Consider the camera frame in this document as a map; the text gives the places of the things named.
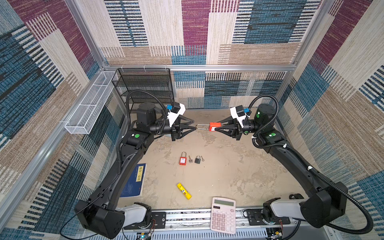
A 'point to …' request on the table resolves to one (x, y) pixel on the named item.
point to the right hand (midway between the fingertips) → (215, 127)
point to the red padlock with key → (183, 160)
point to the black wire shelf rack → (137, 85)
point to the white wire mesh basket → (83, 118)
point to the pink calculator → (223, 215)
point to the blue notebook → (133, 186)
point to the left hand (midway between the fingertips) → (194, 123)
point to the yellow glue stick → (184, 191)
